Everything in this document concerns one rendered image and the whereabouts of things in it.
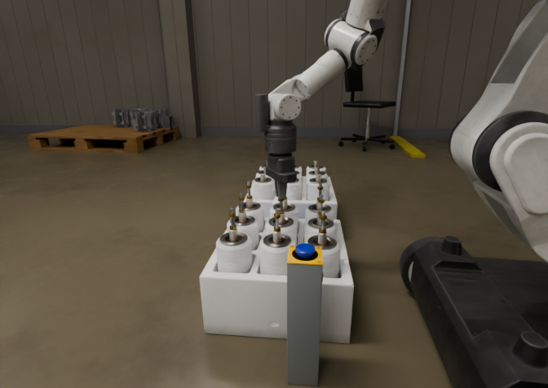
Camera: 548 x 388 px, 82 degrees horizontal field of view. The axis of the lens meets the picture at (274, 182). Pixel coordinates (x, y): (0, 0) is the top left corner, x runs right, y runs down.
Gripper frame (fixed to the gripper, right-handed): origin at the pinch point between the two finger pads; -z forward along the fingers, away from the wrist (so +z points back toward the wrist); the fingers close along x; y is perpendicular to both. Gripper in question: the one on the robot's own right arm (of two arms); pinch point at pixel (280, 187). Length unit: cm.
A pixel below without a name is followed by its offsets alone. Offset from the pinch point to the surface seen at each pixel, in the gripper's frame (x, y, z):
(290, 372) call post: 30.2, -13.1, -32.7
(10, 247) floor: -79, -89, -36
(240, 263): 8.6, -16.4, -15.9
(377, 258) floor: -2, 42, -36
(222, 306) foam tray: 9.2, -22.1, -26.9
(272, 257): 13.6, -9.3, -13.5
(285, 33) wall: -278, 148, 84
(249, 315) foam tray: 13.0, -16.1, -28.9
